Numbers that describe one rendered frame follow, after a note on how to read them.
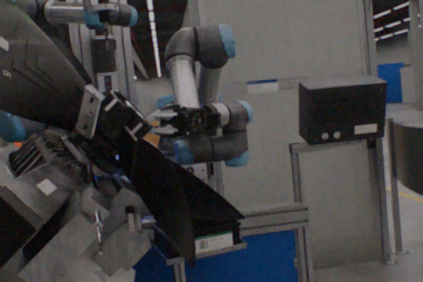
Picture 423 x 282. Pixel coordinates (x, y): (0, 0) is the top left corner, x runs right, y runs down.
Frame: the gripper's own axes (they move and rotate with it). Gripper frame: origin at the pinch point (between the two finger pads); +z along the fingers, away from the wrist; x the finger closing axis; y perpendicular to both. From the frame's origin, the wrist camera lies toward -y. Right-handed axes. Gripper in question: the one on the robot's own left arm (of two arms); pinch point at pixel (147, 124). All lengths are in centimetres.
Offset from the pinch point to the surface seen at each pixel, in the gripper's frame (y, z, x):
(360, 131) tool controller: 24, -67, 8
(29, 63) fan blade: 22.3, 38.3, -16.2
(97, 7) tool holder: 3.0, 14.4, -28.5
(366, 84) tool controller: 26, -66, -7
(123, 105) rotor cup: 17.6, 18.1, -7.4
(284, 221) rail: 9, -46, 36
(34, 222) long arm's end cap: 41, 46, 4
